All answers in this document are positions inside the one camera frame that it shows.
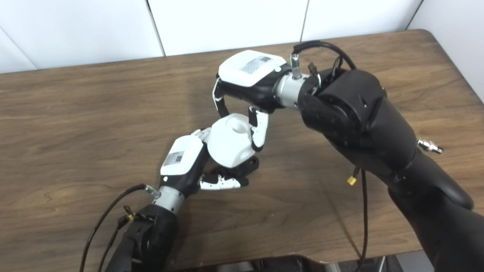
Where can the black holder part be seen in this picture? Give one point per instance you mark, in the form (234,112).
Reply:
(247,166)

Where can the round white piece with holes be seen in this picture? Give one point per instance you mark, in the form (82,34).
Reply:
(228,145)

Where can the silver connector plug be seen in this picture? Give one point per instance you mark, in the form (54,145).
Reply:
(429,145)

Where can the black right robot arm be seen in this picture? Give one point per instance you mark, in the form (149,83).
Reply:
(363,117)

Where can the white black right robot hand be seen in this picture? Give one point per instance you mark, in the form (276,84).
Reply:
(249,68)

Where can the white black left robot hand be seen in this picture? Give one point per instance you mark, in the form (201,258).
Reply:
(181,158)

